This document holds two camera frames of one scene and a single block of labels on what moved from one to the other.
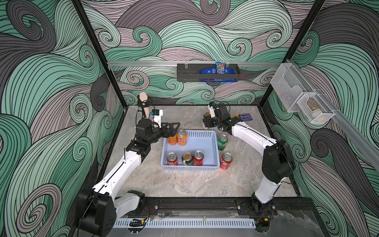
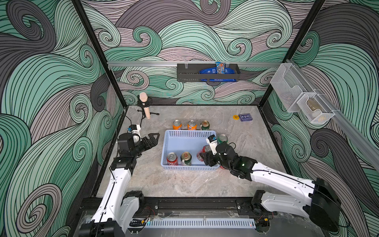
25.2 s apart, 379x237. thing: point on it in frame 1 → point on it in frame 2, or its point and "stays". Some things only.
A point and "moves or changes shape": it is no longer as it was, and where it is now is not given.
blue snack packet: [220, 68] stays
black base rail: [160, 206] stays
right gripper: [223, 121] → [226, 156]
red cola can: [198, 158] → [206, 148]
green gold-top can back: [206, 114] moves or changes shape
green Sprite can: [222, 140] stays
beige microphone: [143, 97] stays
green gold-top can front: [187, 159] stays
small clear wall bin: [317, 111] stays
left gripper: [170, 133] → [152, 143]
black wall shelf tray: [190, 72] stays
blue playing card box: [245, 117] stays
